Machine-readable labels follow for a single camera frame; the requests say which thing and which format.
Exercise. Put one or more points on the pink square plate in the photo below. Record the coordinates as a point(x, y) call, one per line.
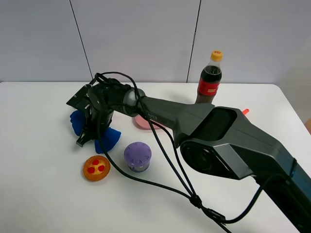
point(141, 123)

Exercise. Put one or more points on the black wrist camera plate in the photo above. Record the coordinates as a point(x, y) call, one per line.
point(80, 100)

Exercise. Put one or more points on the blue cloth bundle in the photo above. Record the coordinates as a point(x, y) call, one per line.
point(109, 138)

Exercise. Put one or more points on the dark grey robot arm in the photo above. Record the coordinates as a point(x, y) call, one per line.
point(217, 141)

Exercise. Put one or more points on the toy fruit tart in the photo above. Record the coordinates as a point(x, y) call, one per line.
point(96, 168)

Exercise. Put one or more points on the purple lidded can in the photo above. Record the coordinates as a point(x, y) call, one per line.
point(137, 156)

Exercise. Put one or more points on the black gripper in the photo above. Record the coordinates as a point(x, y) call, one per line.
point(103, 100)

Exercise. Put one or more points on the cola bottle yellow cap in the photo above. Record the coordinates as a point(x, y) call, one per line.
point(210, 78)

